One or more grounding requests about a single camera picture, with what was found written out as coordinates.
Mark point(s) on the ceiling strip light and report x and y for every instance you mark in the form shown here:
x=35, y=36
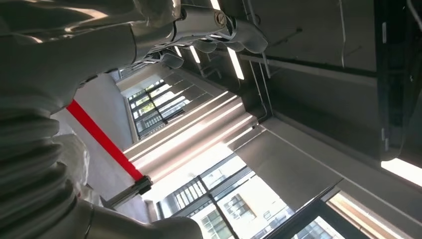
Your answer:
x=215, y=4
x=195, y=54
x=235, y=64

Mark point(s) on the silver barrier post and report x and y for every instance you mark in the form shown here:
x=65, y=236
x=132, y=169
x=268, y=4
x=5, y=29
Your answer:
x=128, y=193

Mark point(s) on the dark window frame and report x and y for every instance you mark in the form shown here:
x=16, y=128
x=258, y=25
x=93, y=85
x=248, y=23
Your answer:
x=155, y=105
x=214, y=198

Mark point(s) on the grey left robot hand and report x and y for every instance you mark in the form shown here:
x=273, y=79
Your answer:
x=66, y=49

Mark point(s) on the black hanging panel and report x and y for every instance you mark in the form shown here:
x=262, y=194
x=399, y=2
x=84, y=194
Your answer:
x=392, y=82

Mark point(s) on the red barrier belt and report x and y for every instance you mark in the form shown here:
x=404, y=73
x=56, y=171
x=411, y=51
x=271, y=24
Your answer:
x=102, y=138

